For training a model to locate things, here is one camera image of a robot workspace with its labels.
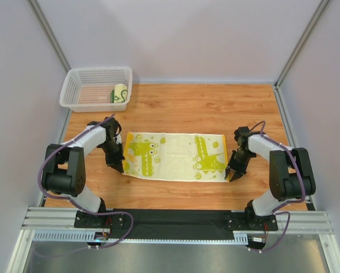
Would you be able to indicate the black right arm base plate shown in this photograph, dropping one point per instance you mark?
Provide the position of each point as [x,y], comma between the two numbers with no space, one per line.
[239,221]

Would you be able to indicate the aluminium front frame rail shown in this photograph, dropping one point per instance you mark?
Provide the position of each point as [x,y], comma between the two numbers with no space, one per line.
[294,222]

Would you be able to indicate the aluminium right corner post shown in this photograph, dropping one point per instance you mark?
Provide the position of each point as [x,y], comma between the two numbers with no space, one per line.
[306,35]

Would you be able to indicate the yellow and cream towel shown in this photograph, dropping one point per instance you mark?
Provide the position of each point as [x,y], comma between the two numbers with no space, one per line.
[176,157]

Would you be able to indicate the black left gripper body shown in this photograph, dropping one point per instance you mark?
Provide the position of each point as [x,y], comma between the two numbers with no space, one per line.
[114,157]

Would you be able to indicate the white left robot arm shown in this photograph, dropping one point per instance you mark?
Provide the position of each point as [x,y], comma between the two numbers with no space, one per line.
[62,175]

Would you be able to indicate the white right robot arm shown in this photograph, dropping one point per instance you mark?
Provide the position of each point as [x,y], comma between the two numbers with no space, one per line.
[291,176]

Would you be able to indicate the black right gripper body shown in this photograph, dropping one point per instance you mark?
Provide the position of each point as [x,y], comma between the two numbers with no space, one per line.
[238,164]

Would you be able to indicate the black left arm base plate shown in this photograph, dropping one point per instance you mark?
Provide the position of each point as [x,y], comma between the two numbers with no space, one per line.
[116,221]

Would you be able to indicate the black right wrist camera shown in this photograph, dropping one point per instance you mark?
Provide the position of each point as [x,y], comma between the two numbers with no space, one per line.
[241,132]

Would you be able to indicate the aluminium left corner post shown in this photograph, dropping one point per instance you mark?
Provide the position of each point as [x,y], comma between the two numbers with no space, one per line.
[48,32]

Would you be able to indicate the white perforated plastic basket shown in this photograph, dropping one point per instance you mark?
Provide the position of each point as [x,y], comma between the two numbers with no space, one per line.
[88,89]

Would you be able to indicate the aluminium corner post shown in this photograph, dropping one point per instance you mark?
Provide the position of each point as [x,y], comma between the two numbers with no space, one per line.
[306,35]
[48,32]

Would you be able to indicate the green and cream patterned towel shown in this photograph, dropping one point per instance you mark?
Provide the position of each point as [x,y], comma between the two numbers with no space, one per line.
[119,94]

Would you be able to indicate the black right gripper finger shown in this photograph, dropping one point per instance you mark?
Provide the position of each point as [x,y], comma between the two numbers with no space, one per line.
[228,171]
[235,175]

